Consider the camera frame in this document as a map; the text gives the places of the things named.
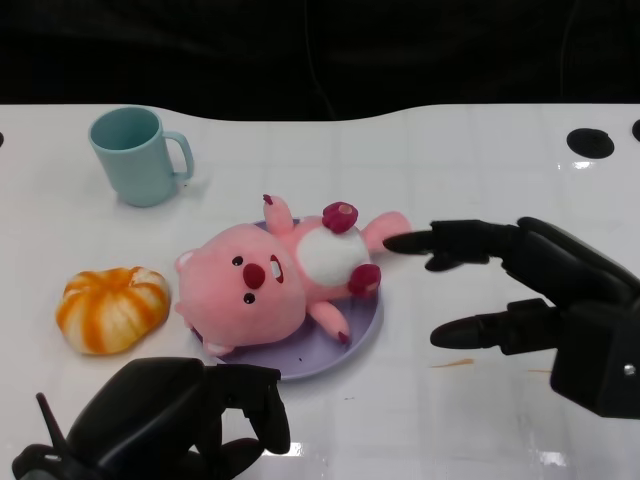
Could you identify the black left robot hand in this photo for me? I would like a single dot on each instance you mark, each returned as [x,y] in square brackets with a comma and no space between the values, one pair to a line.
[150,410]

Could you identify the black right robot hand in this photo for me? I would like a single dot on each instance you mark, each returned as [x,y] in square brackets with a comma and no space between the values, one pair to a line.
[590,310]

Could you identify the pink plush beaver doll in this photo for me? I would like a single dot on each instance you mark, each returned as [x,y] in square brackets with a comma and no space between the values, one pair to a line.
[220,285]

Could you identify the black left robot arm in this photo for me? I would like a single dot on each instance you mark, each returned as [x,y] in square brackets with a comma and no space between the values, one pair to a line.
[42,465]

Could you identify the lavender plastic plate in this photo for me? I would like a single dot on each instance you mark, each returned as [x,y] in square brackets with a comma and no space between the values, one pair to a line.
[320,355]

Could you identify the orange white striped pumpkin toy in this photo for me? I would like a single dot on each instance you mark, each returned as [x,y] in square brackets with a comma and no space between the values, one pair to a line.
[112,310]

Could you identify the light teal plastic mug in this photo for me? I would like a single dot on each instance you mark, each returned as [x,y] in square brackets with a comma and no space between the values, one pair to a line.
[142,170]

